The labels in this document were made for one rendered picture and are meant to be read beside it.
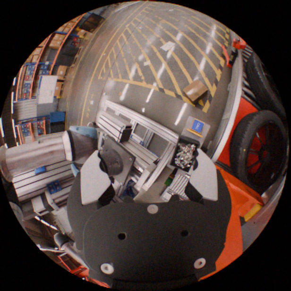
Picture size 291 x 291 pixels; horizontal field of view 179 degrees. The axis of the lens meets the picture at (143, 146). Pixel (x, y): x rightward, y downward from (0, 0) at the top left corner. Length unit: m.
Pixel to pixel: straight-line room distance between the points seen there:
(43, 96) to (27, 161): 5.45
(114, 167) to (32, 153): 0.35
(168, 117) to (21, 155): 1.24
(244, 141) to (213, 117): 0.56
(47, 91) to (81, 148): 5.45
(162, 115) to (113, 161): 0.92
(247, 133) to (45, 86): 6.11
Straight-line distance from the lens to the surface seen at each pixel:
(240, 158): 0.73
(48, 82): 5.69
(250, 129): 0.74
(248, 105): 1.04
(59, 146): 0.34
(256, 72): 1.00
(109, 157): 0.45
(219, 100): 1.21
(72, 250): 0.82
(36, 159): 0.34
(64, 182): 0.66
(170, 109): 1.18
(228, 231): 0.30
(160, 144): 1.01
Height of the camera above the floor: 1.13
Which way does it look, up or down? 56 degrees down
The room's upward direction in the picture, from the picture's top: 110 degrees counter-clockwise
